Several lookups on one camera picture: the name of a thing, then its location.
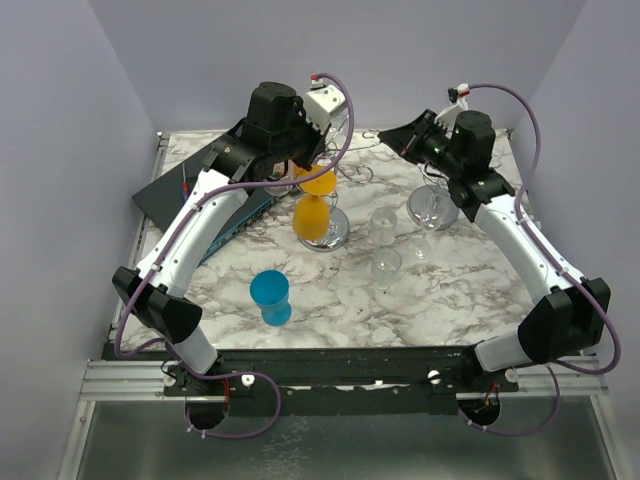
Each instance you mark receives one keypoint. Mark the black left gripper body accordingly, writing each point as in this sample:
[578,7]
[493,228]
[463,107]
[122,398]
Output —
[301,139]

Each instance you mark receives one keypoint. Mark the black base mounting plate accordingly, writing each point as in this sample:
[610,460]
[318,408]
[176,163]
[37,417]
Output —
[315,382]

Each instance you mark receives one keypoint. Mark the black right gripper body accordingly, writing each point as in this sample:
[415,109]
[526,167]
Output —
[434,151]

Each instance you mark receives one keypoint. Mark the aluminium rail frame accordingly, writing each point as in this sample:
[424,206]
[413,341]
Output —
[465,291]

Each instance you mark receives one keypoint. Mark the yellow plastic goblet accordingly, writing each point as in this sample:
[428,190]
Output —
[311,217]

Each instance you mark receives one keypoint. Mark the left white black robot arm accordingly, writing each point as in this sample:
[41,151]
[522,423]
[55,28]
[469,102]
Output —
[280,126]

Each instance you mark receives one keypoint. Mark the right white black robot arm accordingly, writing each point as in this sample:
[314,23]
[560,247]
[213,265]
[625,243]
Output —
[568,307]

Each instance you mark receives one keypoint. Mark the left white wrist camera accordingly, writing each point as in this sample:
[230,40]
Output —
[323,103]

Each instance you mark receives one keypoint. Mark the clear glass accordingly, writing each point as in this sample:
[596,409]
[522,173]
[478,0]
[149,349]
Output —
[385,267]
[274,185]
[383,226]
[427,210]

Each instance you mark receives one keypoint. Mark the blue plastic goblet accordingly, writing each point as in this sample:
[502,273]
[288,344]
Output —
[270,292]

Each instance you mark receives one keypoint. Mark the dark blue network switch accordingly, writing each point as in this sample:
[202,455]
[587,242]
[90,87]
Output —
[162,199]

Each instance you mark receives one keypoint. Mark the chrome wine glass rack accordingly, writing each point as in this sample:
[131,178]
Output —
[339,226]
[434,182]

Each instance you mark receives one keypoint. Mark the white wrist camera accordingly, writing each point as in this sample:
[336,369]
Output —
[457,96]
[323,103]

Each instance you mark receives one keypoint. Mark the blue handled screwdriver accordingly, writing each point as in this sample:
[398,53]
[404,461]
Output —
[185,183]

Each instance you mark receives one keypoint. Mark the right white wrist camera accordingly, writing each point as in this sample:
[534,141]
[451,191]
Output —
[457,96]

